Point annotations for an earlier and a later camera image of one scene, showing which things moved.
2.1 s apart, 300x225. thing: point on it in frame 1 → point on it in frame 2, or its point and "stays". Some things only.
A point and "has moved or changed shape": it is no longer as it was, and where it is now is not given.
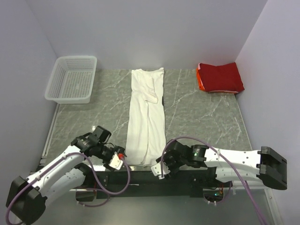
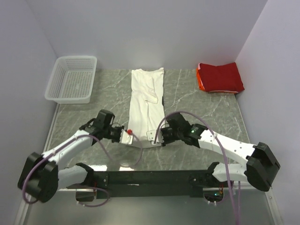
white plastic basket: x=72 y=80 stays
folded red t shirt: x=225 y=78 stays
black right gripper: x=173 y=171 → x=163 y=130
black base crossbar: x=188 y=183 stays
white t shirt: x=146 y=137 has moved or changed shape
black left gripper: x=117 y=149 → x=120 y=128
